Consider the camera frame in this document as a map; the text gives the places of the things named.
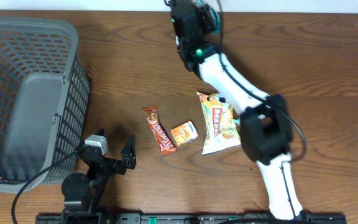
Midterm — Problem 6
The orange chocolate bar wrapper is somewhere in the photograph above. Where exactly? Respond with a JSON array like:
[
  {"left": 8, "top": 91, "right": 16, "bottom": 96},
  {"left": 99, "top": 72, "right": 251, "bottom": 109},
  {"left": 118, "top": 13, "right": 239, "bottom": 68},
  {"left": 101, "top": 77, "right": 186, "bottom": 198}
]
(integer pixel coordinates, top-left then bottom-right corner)
[{"left": 142, "top": 106, "right": 177, "bottom": 155}]

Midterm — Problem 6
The orange tissue pack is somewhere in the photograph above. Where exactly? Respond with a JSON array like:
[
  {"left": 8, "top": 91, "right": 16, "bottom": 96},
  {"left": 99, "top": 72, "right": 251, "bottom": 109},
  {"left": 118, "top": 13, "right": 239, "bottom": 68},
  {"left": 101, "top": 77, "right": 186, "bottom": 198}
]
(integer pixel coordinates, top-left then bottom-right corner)
[{"left": 171, "top": 121, "right": 198, "bottom": 146}]

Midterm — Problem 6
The yellow snack chip bag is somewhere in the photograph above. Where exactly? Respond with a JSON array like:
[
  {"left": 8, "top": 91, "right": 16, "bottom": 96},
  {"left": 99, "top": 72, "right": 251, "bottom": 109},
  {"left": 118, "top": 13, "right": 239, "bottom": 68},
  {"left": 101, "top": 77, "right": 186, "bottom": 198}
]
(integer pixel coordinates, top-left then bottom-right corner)
[{"left": 197, "top": 92, "right": 241, "bottom": 156}]

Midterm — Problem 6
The blue mouthwash bottle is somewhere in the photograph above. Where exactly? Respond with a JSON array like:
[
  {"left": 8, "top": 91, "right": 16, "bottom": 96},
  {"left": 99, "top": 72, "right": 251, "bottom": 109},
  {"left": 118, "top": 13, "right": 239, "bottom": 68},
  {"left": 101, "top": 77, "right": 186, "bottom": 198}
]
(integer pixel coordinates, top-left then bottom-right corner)
[{"left": 196, "top": 0, "right": 221, "bottom": 34}]

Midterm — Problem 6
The teal wet wipes pack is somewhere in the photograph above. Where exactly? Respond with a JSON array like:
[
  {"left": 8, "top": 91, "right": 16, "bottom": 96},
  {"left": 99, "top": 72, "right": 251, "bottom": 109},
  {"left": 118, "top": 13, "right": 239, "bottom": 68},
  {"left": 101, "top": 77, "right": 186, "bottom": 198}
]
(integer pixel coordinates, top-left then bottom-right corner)
[{"left": 233, "top": 116, "right": 241, "bottom": 126}]

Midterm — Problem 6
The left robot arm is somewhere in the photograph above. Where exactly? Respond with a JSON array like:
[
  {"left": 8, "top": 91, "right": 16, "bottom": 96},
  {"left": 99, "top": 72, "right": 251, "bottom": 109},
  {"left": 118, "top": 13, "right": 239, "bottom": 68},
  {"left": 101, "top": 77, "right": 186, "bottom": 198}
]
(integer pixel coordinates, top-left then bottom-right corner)
[{"left": 62, "top": 130, "right": 136, "bottom": 224}]

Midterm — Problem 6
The grey plastic mesh basket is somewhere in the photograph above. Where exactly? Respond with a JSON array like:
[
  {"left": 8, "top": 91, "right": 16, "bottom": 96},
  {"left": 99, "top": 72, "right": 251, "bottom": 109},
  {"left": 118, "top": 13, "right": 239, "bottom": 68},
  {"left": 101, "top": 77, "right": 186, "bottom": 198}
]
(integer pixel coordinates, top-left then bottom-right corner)
[{"left": 0, "top": 16, "right": 90, "bottom": 194}]

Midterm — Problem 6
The left black cable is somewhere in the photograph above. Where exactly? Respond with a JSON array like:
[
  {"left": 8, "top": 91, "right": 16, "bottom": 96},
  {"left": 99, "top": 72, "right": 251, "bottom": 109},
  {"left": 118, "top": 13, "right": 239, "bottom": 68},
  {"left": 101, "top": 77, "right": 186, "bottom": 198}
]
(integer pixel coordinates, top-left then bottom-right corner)
[{"left": 11, "top": 149, "right": 83, "bottom": 224}]

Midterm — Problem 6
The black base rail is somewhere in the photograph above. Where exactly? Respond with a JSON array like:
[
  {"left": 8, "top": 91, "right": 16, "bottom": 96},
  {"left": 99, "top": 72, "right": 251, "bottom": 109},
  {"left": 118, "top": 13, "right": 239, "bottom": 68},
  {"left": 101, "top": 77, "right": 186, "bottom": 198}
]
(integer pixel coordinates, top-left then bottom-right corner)
[{"left": 35, "top": 212, "right": 347, "bottom": 224}]

